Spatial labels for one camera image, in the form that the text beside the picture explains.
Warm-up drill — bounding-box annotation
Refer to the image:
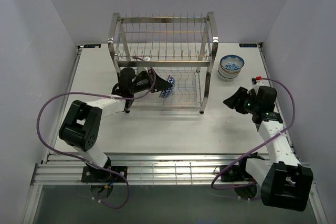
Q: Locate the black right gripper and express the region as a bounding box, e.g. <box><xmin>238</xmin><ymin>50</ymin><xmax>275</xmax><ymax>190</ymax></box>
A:
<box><xmin>223</xmin><ymin>87</ymin><xmax>259</xmax><ymax>114</ymax></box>

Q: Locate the purple cable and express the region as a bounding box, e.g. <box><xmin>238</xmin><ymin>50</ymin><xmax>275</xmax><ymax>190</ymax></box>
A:
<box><xmin>211</xmin><ymin>77</ymin><xmax>296</xmax><ymax>201</ymax></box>
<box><xmin>36</xmin><ymin>56</ymin><xmax>157</xmax><ymax>209</ymax></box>

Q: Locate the blue corner sticker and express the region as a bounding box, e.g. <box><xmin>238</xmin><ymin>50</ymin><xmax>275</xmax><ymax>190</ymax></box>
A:
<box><xmin>239</xmin><ymin>43</ymin><xmax>258</xmax><ymax>48</ymax></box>
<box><xmin>83</xmin><ymin>44</ymin><xmax>101</xmax><ymax>49</ymax></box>

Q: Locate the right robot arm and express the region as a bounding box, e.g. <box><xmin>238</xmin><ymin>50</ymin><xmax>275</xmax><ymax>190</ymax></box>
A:
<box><xmin>223</xmin><ymin>83</ymin><xmax>313</xmax><ymax>211</ymax></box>

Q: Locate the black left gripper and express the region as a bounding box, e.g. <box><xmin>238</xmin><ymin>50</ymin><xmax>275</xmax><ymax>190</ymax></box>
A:
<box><xmin>130</xmin><ymin>69</ymin><xmax>173</xmax><ymax>94</ymax></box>

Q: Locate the blue zigzag pattern bowl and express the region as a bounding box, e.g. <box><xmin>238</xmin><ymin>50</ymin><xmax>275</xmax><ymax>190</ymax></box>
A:
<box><xmin>159</xmin><ymin>75</ymin><xmax>176</xmax><ymax>98</ymax></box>

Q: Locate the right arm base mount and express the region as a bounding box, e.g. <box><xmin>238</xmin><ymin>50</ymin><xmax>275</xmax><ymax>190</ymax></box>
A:
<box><xmin>216</xmin><ymin>165</ymin><xmax>256</xmax><ymax>183</ymax></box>

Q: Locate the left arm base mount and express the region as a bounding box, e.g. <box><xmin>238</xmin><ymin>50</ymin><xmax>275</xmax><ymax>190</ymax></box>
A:
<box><xmin>81</xmin><ymin>166</ymin><xmax>128</xmax><ymax>183</ymax></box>

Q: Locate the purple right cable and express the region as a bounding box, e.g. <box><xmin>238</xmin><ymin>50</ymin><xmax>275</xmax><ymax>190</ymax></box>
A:
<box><xmin>211</xmin><ymin>77</ymin><xmax>296</xmax><ymax>201</ymax></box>

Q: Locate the orange rimmed spotted bowl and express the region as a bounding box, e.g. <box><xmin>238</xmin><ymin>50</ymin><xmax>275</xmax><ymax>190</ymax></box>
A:
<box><xmin>218</xmin><ymin>67</ymin><xmax>241</xmax><ymax>79</ymax></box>

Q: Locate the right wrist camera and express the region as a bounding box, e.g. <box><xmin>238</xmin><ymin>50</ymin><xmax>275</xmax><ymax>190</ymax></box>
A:
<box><xmin>251</xmin><ymin>76</ymin><xmax>266</xmax><ymax>91</ymax></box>

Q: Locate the right blue corner sticker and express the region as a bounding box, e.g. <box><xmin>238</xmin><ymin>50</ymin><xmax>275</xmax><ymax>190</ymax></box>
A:
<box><xmin>239</xmin><ymin>43</ymin><xmax>258</xmax><ymax>48</ymax></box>

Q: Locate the blue floral pattern bowl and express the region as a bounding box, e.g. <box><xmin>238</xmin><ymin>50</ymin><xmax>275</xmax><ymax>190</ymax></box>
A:
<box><xmin>219</xmin><ymin>55</ymin><xmax>245</xmax><ymax>73</ymax></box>

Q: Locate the stainless steel dish rack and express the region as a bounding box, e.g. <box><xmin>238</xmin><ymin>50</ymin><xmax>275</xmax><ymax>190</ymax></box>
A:
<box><xmin>107</xmin><ymin>12</ymin><xmax>219</xmax><ymax>114</ymax></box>

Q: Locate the aluminium frame rail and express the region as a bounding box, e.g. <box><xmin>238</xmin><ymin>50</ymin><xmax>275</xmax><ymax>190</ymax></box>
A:
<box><xmin>31</xmin><ymin>42</ymin><xmax>313</xmax><ymax>187</ymax></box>

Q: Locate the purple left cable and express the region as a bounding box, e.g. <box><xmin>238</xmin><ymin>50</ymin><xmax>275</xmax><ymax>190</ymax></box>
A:
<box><xmin>36</xmin><ymin>56</ymin><xmax>157</xmax><ymax>209</ymax></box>

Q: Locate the white ribbed bowl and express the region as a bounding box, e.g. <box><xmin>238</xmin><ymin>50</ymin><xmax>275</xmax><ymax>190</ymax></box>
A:
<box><xmin>217</xmin><ymin>69</ymin><xmax>240</xmax><ymax>80</ymax></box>

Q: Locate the left blue corner sticker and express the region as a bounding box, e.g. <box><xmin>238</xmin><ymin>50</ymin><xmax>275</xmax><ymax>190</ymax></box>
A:
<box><xmin>83</xmin><ymin>44</ymin><xmax>101</xmax><ymax>49</ymax></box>

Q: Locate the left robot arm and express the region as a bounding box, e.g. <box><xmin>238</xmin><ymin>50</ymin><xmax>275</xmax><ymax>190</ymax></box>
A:
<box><xmin>58</xmin><ymin>67</ymin><xmax>175</xmax><ymax>182</ymax></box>

